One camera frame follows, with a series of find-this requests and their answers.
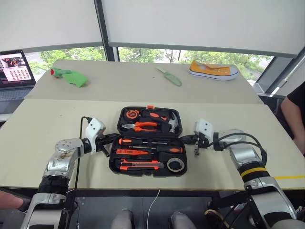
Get narrow white roller blind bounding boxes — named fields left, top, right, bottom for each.
left=0, top=0, right=103, bottom=53

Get wide white roller blind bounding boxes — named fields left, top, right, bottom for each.
left=101, top=0, right=305, bottom=59

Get green plastic trowel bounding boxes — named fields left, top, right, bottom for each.
left=156, top=67, right=183, bottom=87

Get black orange utility knife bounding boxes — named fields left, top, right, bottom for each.
left=115, top=158, right=165, bottom=172

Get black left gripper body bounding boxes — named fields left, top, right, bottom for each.
left=95, top=134, right=115, bottom=159

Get dark window frame post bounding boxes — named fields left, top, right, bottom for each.
left=93, top=0, right=119, bottom=62

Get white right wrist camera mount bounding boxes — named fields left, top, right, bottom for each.
left=193, top=118, right=214, bottom=144

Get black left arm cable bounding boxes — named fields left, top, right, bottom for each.
left=70, top=116, right=92, bottom=229

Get bystander in black shirt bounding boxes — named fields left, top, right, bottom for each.
left=280, top=82, right=305, bottom=157

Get open grey laptop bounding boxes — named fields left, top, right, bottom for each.
left=0, top=49, right=37, bottom=115

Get yellow tape strip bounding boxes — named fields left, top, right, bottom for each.
left=273, top=175, right=305, bottom=180

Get green cloth toy red tip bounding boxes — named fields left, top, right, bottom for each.
left=50, top=67, right=90, bottom=88

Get orange voltage tester pen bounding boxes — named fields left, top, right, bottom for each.
left=115, top=148, right=153, bottom=156

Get orange black handle screwdriver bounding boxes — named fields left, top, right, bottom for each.
left=132, top=146, right=184, bottom=154
left=118, top=137, right=168, bottom=146

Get black plastic tool case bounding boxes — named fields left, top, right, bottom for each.
left=108, top=105, right=188, bottom=178

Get claw hammer black orange handle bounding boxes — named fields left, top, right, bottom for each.
left=142, top=110, right=180, bottom=133

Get orange black tape measure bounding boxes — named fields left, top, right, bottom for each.
left=125, top=109, right=140, bottom=119

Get grey rounded shape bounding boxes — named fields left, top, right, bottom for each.
left=111, top=208, right=134, bottom=229
left=167, top=210, right=196, bottom=229

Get black electrical tape roll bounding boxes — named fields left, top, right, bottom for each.
left=166, top=157, right=185, bottom=173

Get yellow canvas sneaker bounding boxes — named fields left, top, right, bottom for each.
left=188, top=60, right=240, bottom=82

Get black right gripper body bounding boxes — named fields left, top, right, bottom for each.
left=193, top=133, right=211, bottom=157

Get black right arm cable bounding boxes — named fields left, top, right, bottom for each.
left=209, top=133, right=268, bottom=166

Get thin white cable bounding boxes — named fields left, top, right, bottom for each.
left=146, top=189, right=161, bottom=229

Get black table frame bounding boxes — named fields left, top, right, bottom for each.
left=0, top=187, right=247, bottom=210

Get orange handled pliers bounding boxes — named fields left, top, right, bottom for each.
left=122, top=121, right=158, bottom=133

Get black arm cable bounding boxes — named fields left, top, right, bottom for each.
left=209, top=133, right=268, bottom=166
left=70, top=116, right=92, bottom=229

